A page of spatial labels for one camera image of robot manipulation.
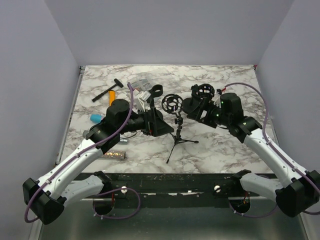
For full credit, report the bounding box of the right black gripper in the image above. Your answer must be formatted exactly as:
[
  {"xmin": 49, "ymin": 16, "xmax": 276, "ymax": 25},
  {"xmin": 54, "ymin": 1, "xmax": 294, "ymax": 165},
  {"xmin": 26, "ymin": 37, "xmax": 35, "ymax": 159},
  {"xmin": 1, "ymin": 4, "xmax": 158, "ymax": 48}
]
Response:
[{"xmin": 187, "ymin": 96, "xmax": 231, "ymax": 129}]

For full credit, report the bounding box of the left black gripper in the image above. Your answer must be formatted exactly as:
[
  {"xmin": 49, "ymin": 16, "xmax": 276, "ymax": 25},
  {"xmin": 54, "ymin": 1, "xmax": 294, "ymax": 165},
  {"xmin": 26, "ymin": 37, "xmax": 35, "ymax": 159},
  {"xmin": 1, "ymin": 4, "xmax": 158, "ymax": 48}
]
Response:
[{"xmin": 118, "ymin": 107, "xmax": 174, "ymax": 137}]

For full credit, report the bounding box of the black tripod mic stand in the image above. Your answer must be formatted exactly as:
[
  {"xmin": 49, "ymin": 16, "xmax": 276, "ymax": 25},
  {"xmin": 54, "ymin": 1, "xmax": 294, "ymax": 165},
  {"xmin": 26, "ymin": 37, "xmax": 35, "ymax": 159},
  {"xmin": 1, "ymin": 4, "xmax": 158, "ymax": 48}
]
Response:
[{"xmin": 161, "ymin": 93, "xmax": 199, "ymax": 164}]

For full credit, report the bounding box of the black round-base mic stand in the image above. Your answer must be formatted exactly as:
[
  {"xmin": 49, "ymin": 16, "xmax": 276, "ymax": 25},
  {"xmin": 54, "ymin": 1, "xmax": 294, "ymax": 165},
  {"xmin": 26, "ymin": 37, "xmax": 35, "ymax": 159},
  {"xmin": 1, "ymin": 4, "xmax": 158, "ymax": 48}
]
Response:
[{"xmin": 146, "ymin": 84, "xmax": 163, "ymax": 114}]

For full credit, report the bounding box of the tall grey microphone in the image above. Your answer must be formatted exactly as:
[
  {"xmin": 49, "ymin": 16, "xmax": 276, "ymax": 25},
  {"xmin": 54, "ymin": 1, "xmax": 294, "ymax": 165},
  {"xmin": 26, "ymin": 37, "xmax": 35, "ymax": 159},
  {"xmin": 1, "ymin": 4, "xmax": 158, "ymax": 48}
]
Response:
[{"xmin": 119, "ymin": 139, "xmax": 129, "ymax": 145}]

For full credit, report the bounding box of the glitter handle microphone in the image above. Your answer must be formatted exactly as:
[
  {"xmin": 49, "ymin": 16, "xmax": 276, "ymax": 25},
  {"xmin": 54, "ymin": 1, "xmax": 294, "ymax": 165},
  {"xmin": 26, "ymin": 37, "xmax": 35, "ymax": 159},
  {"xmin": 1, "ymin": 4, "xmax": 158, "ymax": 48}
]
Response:
[{"xmin": 102, "ymin": 150, "xmax": 126, "ymax": 161}]

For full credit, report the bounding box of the blue microphone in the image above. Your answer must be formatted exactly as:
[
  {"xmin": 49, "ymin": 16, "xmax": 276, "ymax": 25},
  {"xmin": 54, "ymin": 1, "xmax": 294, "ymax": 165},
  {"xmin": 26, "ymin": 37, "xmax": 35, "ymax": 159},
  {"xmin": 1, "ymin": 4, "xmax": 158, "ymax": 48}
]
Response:
[{"xmin": 90, "ymin": 114, "xmax": 103, "ymax": 124}]

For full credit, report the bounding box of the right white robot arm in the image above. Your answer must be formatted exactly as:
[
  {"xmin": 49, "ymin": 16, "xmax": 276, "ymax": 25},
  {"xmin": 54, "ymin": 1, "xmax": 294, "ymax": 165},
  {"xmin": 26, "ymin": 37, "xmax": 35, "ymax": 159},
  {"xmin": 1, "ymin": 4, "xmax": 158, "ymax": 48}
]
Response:
[{"xmin": 182, "ymin": 93, "xmax": 320, "ymax": 217}]

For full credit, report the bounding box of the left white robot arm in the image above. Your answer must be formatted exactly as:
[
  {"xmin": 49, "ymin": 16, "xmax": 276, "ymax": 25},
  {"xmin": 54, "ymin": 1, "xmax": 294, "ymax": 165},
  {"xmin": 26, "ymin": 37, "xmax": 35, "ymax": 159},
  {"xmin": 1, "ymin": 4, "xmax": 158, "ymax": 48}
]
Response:
[{"xmin": 22, "ymin": 99, "xmax": 174, "ymax": 225}]

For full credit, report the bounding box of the clear plastic screw box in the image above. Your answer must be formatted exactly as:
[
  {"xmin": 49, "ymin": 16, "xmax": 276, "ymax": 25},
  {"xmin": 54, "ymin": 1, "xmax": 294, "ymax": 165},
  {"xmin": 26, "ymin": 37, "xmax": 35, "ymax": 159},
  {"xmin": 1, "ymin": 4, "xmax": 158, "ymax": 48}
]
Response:
[{"xmin": 128, "ymin": 72, "xmax": 154, "ymax": 92}]

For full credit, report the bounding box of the orange utility knife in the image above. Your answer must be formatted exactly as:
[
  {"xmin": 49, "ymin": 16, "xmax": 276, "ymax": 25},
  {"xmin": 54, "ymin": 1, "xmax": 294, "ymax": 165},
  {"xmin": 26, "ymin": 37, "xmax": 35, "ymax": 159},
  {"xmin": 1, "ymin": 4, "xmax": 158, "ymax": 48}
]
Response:
[{"xmin": 109, "ymin": 90, "xmax": 116, "ymax": 106}]

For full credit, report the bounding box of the black shock-mount mic stand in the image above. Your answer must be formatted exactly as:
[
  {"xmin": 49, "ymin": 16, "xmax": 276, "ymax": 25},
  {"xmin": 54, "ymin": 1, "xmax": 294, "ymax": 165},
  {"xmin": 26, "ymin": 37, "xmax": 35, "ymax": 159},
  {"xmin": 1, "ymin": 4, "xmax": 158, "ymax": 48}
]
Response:
[{"xmin": 182, "ymin": 83, "xmax": 215, "ymax": 114}]

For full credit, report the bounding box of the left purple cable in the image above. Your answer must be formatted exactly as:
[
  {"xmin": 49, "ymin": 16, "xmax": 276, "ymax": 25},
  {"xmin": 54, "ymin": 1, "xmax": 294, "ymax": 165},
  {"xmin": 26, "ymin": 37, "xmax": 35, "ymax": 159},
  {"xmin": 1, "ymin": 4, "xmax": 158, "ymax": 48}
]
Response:
[{"xmin": 24, "ymin": 82, "xmax": 142, "ymax": 223}]

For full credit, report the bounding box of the purple cable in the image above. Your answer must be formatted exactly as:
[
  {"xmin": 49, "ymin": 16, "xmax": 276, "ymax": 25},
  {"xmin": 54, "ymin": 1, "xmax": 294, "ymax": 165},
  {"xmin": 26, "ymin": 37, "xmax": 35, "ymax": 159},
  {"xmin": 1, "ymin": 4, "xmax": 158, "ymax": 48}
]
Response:
[
  {"xmin": 24, "ymin": 82, "xmax": 142, "ymax": 223},
  {"xmin": 222, "ymin": 82, "xmax": 320, "ymax": 218}
]

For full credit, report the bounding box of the black T-handle tool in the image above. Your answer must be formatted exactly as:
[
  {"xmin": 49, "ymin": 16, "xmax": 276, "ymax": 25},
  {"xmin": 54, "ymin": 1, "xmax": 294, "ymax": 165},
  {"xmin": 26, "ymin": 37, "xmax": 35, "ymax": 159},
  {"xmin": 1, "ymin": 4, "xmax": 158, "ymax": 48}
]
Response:
[{"xmin": 91, "ymin": 78, "xmax": 124, "ymax": 103}]

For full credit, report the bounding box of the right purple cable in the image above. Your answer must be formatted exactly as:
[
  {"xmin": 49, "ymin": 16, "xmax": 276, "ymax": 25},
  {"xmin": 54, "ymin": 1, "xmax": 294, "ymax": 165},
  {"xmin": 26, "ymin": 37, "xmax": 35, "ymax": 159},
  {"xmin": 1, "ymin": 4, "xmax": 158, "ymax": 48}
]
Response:
[{"xmin": 222, "ymin": 82, "xmax": 320, "ymax": 218}]

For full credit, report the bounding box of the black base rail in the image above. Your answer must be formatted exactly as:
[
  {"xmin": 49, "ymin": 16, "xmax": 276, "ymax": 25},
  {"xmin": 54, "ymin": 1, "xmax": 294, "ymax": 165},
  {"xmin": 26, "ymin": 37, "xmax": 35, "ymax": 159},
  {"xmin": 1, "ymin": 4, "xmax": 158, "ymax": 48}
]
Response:
[{"xmin": 77, "ymin": 171, "xmax": 268, "ymax": 210}]

